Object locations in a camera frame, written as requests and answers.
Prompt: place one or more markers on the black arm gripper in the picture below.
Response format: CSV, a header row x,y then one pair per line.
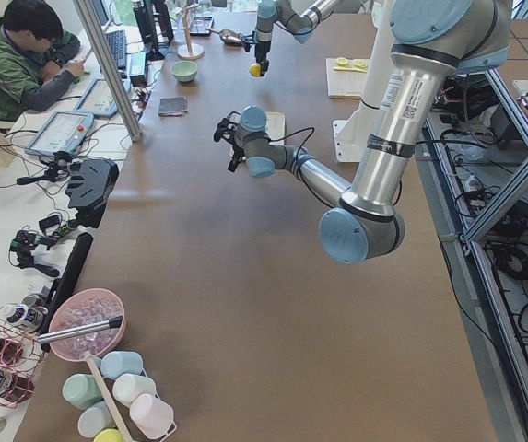
x,y
261,50

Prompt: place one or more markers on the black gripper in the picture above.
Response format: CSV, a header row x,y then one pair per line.
x,y
237,151

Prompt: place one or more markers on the yellow lemon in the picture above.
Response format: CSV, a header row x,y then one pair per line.
x,y
255,70

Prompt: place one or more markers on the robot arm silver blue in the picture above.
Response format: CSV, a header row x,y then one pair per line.
x,y
432,40
282,13

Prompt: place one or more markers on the cream rectangular tray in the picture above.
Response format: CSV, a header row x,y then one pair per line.
x,y
275,127

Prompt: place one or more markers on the silver metal scoop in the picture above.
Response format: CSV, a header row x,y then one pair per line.
x,y
228,36

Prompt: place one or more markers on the wooden mug tree stand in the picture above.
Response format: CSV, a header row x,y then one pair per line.
x,y
189,51

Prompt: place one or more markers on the yellow plastic knife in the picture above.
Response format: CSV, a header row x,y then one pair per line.
x,y
349,69

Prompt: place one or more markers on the light green bowl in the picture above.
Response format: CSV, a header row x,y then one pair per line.
x,y
184,71

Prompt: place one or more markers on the lemon slice upper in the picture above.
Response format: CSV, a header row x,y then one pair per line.
x,y
341,61

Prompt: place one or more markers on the grey folded cloth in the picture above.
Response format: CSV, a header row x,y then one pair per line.
x,y
175,106

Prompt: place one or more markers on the wooden cutting board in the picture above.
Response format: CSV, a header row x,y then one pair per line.
x,y
344,85

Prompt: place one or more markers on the black keyboard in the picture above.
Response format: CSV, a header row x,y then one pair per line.
x,y
117,43

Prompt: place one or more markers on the black device housing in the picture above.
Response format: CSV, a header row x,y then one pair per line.
x,y
91,182

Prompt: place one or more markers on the blue teach pendant far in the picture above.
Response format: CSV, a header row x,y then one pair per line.
x,y
97,100

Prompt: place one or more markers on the blue teach pendant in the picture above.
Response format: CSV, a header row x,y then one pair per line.
x,y
63,132
97,100

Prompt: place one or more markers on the blue teach pendant near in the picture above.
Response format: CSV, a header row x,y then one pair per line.
x,y
63,132

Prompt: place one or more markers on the pink bowl with ice cubes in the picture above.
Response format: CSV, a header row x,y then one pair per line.
x,y
90,306

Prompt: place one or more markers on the black flat bar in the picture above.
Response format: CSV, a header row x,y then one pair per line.
x,y
63,287

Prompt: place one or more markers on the person in green jacket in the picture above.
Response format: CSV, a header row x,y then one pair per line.
x,y
37,59

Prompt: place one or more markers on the light blue cup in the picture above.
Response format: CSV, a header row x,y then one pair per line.
x,y
117,363

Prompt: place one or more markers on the white cup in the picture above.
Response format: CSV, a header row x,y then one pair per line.
x,y
127,387

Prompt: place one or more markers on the dark bottle upper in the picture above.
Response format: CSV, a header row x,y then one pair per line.
x,y
23,317

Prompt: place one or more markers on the pink cup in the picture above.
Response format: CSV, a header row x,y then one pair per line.
x,y
152,416

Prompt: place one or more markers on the green cup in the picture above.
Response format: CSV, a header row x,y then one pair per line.
x,y
82,391

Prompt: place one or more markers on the grey blue cup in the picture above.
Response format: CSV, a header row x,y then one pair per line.
x,y
95,419

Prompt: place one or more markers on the yellow cup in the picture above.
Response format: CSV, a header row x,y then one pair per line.
x,y
109,435

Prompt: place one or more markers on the dark bottle lower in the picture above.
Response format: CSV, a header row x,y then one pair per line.
x,y
14,388

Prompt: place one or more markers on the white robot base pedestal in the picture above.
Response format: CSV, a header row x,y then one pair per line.
x,y
351,135

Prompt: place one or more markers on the aluminium frame post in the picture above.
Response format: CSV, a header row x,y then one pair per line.
x,y
91,25

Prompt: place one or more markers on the copper wire bottle rack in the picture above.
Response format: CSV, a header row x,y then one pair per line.
x,y
20,363

